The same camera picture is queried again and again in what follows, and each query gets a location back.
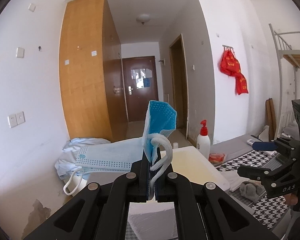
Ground person's hand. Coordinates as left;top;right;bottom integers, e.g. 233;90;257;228
284;193;298;206

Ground ceiling lamp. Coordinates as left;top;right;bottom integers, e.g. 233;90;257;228
136;14;151;25

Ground white pump bottle red cap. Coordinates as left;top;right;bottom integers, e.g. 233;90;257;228
197;120;211;159

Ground wooden wardrobe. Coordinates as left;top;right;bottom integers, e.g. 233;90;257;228
59;0;128;142

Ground blue face masks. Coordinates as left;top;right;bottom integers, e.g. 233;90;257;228
63;100;177;200

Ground metal bunk bed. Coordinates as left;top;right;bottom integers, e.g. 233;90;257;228
269;24;300;138

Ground white remote control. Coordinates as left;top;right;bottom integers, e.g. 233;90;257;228
247;139;277;156

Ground white towel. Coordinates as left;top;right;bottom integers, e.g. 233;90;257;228
222;170;249;192

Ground dark brown entrance door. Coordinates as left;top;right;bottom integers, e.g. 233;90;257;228
122;56;159;122

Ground red snack packet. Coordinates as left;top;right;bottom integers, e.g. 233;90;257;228
208;153;225;165

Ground wooden slats against wall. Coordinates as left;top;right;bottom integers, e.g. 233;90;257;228
266;98;276;140

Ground white wall switch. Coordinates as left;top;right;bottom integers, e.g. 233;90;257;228
16;47;25;59

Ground white wall socket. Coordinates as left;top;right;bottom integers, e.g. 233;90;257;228
7;112;25;128

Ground red hanging bags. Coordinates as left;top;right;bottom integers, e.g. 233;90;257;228
220;48;249;95

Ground grey sock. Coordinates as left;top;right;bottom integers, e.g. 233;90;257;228
239;180;265;203

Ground white foam box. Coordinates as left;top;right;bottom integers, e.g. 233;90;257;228
125;146;230;239

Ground houndstooth tablecloth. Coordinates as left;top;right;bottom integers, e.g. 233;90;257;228
210;134;290;231

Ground light blue crumpled cloth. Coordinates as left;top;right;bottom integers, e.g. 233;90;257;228
55;138;115;192

